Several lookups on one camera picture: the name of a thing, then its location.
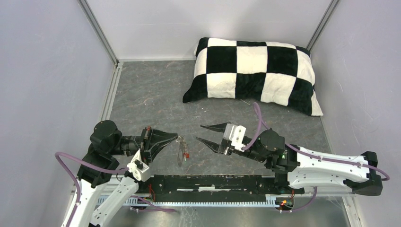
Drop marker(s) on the white toothed cable duct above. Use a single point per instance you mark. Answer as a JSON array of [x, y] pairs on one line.
[[135, 202]]

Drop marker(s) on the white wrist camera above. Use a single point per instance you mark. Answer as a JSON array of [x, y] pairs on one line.
[[138, 168], [234, 134]]

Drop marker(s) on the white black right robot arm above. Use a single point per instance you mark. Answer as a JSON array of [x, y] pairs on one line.
[[296, 168]]

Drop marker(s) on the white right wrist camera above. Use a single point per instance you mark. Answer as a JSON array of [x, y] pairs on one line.
[[234, 134]]

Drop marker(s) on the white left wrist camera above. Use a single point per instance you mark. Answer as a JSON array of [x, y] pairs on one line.
[[138, 168]]

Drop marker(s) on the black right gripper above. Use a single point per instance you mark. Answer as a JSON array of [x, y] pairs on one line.
[[224, 148]]

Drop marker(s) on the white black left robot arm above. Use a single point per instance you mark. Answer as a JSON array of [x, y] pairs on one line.
[[113, 170]]

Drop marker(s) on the black and white checkered pillow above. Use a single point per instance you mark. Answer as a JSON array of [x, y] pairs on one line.
[[270, 72]]

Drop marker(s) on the black mounting base rail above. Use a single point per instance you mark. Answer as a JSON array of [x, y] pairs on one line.
[[214, 188]]

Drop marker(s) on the aluminium frame post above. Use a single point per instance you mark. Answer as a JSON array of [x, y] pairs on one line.
[[98, 30], [322, 23]]

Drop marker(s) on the aluminium frame post right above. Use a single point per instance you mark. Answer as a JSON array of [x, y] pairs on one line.
[[322, 23]]

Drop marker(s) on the aluminium frame post left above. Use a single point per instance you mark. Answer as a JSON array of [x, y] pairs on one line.
[[98, 30]]

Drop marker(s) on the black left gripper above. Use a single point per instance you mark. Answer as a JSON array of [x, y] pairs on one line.
[[154, 141]]

